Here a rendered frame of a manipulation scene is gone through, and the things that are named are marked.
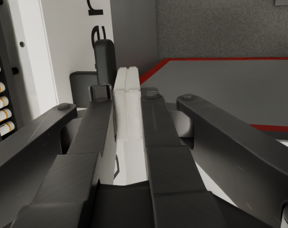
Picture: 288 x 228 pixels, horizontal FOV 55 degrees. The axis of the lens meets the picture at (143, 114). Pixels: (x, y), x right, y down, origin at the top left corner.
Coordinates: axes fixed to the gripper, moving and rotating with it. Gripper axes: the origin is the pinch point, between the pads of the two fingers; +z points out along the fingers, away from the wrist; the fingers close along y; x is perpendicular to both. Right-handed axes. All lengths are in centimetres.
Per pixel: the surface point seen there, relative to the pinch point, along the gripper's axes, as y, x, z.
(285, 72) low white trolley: 39, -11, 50
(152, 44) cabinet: 7, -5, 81
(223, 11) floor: 34, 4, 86
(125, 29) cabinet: -1, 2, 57
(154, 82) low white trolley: 5, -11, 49
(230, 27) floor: 36, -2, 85
